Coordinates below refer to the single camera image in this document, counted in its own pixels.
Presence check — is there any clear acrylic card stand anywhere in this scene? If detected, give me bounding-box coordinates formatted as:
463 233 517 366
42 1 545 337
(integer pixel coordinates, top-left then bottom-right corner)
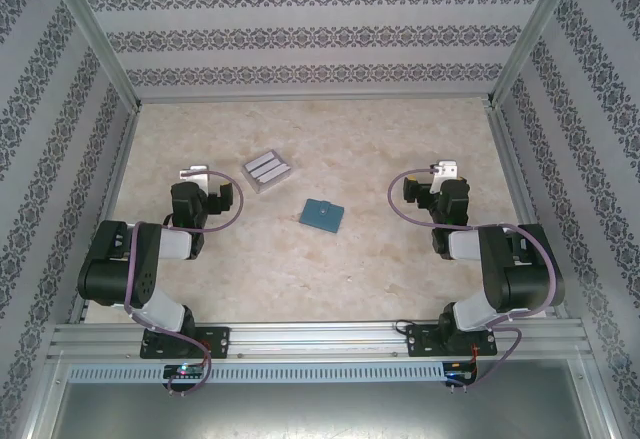
240 150 295 195

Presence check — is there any teal card holder wallet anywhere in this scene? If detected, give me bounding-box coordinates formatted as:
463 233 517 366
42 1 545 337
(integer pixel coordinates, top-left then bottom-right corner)
299 197 346 234

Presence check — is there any small circuit board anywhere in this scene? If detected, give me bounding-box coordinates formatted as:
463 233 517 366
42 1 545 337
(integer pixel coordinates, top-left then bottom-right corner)
444 361 479 380
163 363 207 379

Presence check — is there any grey metal panel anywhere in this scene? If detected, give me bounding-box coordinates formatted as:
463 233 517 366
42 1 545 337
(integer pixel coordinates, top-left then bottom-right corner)
44 381 609 439

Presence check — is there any purple cable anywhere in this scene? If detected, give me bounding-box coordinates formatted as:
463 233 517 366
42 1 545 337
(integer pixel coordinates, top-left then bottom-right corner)
124 169 246 395
387 171 565 395

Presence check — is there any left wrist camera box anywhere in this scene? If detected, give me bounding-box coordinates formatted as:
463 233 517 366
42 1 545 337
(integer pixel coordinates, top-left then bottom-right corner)
178 164 211 186

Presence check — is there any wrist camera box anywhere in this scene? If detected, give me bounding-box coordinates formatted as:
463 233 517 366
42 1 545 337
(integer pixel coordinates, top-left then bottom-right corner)
430 159 460 181
178 164 211 186

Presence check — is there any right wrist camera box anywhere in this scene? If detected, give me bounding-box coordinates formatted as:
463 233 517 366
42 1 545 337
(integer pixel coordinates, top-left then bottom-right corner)
430 159 460 181

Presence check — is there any aluminium frame bar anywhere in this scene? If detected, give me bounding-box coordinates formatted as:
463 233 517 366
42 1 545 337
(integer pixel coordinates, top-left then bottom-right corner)
487 104 571 320
67 106 144 325

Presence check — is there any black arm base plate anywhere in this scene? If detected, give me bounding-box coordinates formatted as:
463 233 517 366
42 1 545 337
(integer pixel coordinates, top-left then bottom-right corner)
139 326 232 360
405 323 499 359

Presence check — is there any long aluminium mounting rail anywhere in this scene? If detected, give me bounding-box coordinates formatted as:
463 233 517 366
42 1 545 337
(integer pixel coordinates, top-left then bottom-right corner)
47 322 592 360

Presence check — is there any aluminium frame post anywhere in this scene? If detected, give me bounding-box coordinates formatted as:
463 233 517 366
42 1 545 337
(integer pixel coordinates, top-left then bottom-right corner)
485 0 586 110
37 0 144 110

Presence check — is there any slotted grey cable duct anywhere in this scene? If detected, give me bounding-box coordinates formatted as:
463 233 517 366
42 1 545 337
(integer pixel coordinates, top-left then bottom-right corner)
67 362 447 383

